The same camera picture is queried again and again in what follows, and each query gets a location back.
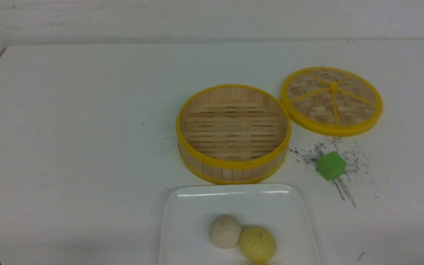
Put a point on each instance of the white steamed bun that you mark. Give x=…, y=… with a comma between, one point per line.
x=225, y=231

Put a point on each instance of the yellow steamed bun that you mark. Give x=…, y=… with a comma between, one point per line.
x=257, y=244

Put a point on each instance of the white square plate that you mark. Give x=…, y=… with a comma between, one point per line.
x=189, y=212

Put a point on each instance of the bamboo steamer basket yellow rims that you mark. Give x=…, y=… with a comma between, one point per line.
x=233, y=134

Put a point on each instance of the green cube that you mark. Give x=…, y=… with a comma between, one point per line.
x=331, y=166

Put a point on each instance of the bamboo steamer lid yellow rim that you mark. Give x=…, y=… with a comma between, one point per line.
x=331, y=101

